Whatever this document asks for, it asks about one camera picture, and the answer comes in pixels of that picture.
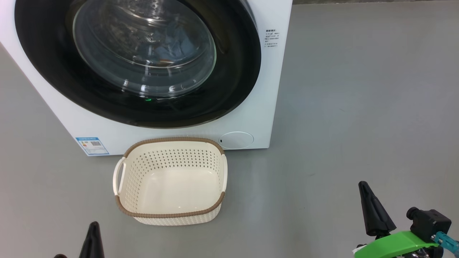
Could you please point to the cream perforated laundry basket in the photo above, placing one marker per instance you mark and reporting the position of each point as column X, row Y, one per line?
column 172, row 215

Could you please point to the stainless steel washing machine drum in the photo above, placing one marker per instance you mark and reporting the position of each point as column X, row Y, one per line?
column 114, row 28

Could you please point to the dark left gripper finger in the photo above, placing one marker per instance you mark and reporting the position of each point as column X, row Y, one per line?
column 93, row 243

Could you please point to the white front-load washing machine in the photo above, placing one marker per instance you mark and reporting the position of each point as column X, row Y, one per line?
column 53, row 122

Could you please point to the blue bear print garment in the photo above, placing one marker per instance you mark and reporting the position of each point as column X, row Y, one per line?
column 179, row 44

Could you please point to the black round glass washer door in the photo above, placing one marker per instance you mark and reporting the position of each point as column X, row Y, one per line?
column 46, row 64

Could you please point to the round white filter cover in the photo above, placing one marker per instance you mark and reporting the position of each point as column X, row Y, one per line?
column 236, row 140

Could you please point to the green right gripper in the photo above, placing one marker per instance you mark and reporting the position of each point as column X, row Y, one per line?
column 394, row 245

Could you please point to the teal right camera connector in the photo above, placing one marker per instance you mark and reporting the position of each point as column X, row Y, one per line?
column 448, row 242

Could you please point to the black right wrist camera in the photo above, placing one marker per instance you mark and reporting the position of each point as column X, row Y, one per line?
column 430, row 224

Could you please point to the blue energy label sticker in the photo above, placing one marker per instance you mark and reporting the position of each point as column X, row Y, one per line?
column 92, row 146

